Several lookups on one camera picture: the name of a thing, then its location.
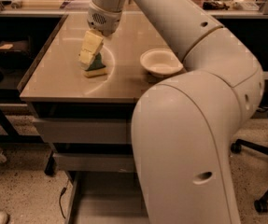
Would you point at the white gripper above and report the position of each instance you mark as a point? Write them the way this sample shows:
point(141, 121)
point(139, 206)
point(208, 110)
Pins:
point(105, 20)

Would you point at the green and yellow sponge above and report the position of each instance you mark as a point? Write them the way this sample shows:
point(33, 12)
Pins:
point(96, 68)

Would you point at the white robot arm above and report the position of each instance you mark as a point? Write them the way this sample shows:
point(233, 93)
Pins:
point(182, 126)

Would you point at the grey drawer cabinet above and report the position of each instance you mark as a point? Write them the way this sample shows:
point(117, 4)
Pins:
point(58, 89)

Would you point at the grey top drawer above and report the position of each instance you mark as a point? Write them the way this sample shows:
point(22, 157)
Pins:
point(84, 131)

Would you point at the grey middle drawer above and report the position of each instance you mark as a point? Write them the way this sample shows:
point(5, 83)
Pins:
point(95, 162)

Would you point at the open grey bottom drawer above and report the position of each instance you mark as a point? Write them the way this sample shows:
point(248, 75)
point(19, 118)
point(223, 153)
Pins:
point(106, 198)

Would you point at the white paper bowl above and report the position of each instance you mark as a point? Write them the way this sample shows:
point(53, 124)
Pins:
point(161, 62)

